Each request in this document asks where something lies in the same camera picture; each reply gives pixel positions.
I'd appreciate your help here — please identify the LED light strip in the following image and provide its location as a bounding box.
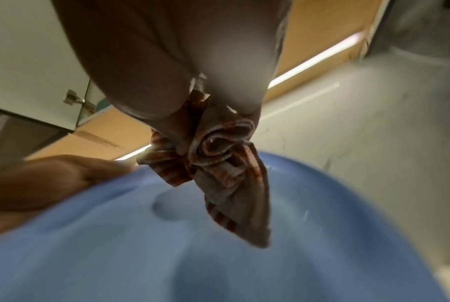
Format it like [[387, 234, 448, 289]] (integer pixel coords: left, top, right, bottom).
[[114, 31, 364, 162]]

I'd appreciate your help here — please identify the red checkered cloth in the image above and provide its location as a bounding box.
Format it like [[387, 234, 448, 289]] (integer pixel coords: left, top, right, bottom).
[[136, 75, 272, 248]]

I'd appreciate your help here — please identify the person's right hand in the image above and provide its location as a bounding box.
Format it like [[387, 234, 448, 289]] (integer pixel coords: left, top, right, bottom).
[[51, 0, 295, 156]]

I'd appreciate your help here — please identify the light blue plate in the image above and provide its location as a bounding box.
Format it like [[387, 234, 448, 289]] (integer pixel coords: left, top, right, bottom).
[[0, 150, 450, 302]]

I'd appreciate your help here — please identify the person's left hand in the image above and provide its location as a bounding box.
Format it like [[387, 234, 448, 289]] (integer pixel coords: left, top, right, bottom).
[[0, 155, 136, 245]]

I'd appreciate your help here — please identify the metal cabinet door hinge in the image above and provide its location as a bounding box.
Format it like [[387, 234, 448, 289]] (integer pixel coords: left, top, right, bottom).
[[62, 89, 95, 115]]

